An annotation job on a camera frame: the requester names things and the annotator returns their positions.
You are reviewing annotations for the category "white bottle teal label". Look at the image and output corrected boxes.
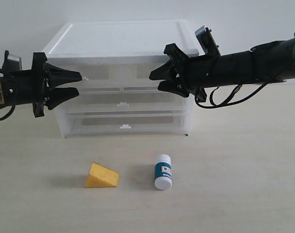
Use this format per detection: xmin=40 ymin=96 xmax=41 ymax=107
xmin=155 ymin=154 xmax=173 ymax=190

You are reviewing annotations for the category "left black cable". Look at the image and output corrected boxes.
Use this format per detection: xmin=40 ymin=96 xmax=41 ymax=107
xmin=0 ymin=105 xmax=16 ymax=121

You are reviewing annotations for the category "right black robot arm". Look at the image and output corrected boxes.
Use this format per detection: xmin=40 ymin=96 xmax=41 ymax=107
xmin=149 ymin=26 xmax=295 ymax=108

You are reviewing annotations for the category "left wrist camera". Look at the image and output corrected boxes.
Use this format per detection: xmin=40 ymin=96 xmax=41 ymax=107
xmin=1 ymin=50 xmax=22 ymax=72

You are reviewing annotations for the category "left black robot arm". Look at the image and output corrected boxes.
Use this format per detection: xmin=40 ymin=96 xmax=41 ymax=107
xmin=0 ymin=51 xmax=83 ymax=121

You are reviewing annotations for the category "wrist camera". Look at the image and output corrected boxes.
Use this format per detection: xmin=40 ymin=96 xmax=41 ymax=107
xmin=195 ymin=26 xmax=221 ymax=56
xmin=1 ymin=50 xmax=22 ymax=72

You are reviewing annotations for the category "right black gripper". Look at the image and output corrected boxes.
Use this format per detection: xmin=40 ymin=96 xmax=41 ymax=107
xmin=149 ymin=43 xmax=219 ymax=101

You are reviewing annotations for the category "white plastic drawer cabinet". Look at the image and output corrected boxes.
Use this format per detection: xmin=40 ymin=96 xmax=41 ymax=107
xmin=43 ymin=19 xmax=199 ymax=138

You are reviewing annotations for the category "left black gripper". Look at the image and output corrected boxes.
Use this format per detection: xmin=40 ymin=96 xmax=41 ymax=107
xmin=1 ymin=52 xmax=82 ymax=117

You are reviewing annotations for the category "yellow cheese wedge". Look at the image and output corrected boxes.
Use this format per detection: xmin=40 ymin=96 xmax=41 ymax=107
xmin=84 ymin=162 xmax=120 ymax=188

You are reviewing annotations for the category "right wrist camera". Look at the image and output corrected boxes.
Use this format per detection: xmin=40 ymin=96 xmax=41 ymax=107
xmin=195 ymin=26 xmax=221 ymax=56

